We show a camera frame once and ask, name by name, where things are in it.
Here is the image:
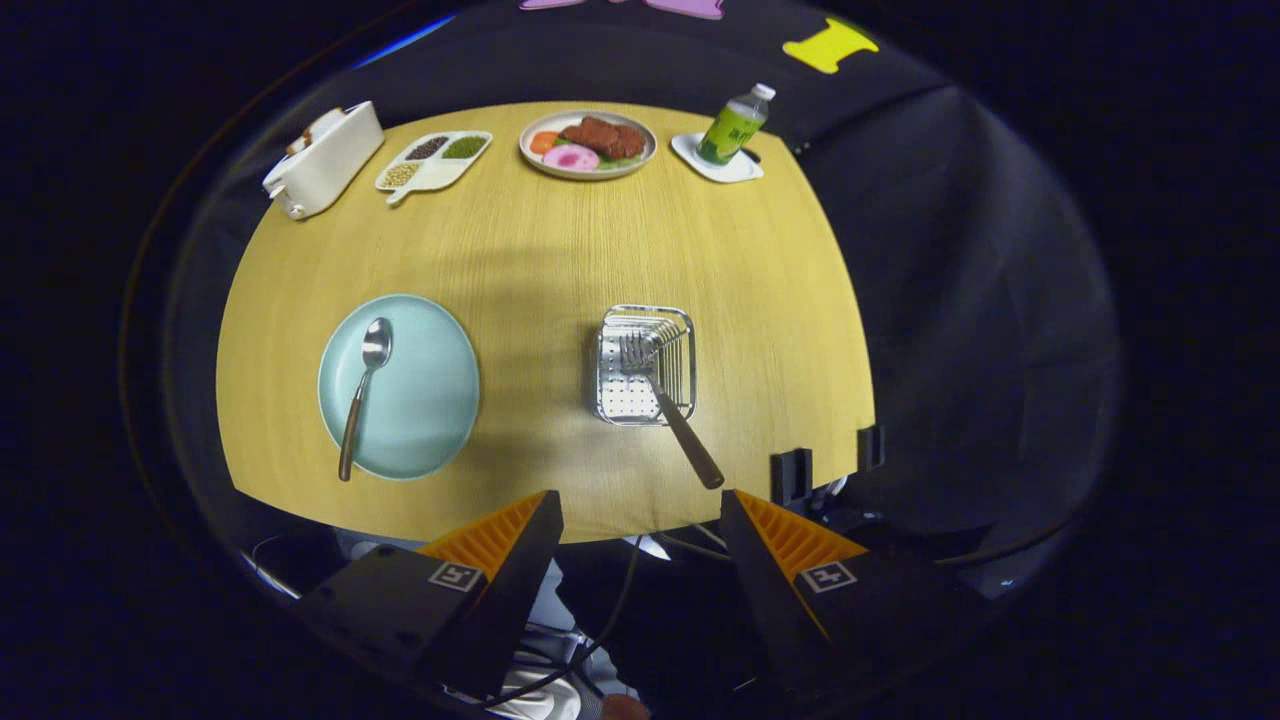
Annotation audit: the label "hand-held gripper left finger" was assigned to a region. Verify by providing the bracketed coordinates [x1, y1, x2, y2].
[298, 490, 565, 701]

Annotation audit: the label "white divided condiment dish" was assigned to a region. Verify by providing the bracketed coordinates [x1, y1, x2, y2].
[375, 130, 494, 207]

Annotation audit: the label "white square coaster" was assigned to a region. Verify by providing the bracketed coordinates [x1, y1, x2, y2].
[670, 132, 765, 185]

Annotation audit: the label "fork with brown handle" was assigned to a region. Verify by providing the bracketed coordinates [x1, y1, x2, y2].
[619, 332, 726, 491]

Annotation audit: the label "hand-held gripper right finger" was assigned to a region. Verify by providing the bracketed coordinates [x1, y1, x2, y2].
[720, 489, 991, 703]

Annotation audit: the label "spoon with brown handle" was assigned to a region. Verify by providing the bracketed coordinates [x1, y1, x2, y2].
[337, 317, 394, 483]

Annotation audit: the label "metal wire basket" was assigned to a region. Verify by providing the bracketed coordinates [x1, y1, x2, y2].
[595, 304, 698, 428]

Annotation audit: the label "plate of toy food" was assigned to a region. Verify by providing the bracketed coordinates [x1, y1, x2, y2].
[518, 109, 659, 182]

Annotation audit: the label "light green plate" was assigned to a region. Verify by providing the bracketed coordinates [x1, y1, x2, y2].
[317, 293, 482, 482]

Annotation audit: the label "toast slices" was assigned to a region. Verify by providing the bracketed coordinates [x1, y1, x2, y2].
[287, 107, 347, 157]

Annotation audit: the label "white toaster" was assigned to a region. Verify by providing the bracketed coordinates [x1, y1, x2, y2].
[262, 100, 386, 221]

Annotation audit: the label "green label drink bottle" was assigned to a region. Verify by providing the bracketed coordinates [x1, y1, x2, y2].
[696, 83, 778, 167]

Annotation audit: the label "black cable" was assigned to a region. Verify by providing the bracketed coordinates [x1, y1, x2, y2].
[478, 535, 643, 711]

